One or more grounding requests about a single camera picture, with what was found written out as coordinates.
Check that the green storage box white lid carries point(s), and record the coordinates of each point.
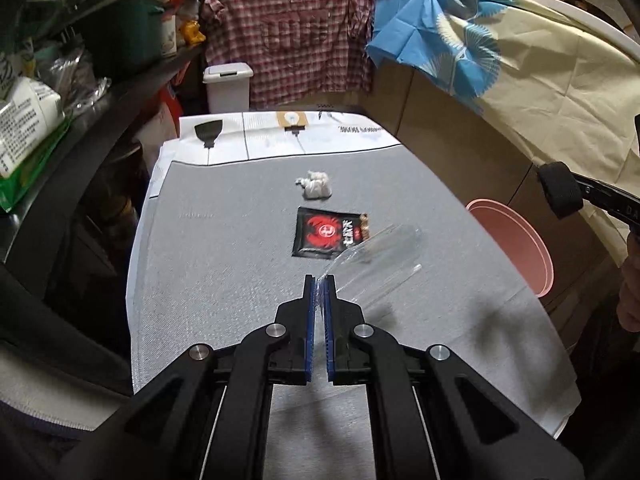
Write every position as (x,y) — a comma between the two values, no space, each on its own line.
(120,35)

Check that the yellow figurine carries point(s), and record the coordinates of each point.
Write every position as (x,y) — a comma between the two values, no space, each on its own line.
(192,32)

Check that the green white rice bag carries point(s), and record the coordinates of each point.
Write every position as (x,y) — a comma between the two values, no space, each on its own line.
(30,130)

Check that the clear plastic bag dark contents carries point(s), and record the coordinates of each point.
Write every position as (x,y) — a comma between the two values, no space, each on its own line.
(75,80)

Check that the labelled jar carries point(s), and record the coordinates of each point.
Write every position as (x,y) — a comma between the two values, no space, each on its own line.
(169,35)

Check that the pink plastic basin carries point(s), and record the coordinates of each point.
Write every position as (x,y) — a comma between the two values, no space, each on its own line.
(515,250)

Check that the black red packet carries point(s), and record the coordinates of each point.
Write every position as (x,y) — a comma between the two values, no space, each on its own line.
(320,232)

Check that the white lidded bin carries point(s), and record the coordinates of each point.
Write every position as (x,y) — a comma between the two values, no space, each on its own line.
(227,90)

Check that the person's right hand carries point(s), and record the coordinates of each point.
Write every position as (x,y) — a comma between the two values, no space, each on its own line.
(630,305)

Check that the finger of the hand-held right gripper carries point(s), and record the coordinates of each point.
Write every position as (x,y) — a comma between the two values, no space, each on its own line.
(560,190)

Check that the black grey chair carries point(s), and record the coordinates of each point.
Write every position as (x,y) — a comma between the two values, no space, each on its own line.
(50,390)

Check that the red plaid shirt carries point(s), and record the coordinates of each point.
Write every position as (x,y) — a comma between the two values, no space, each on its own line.
(285,45)

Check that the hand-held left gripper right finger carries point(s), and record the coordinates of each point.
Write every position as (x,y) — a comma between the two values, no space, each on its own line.
(330,330)

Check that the white tissue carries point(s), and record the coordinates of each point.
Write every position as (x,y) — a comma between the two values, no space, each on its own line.
(315,185)

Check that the plain blue cloth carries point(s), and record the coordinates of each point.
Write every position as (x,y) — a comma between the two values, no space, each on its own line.
(405,30)

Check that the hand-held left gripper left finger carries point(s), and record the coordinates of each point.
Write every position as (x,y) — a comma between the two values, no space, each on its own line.
(311,330)

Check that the cream blue floral curtain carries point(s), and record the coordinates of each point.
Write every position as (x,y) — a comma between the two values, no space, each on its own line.
(540,70)

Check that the black shelf rack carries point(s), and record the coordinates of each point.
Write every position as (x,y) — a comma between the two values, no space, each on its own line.
(100,125)

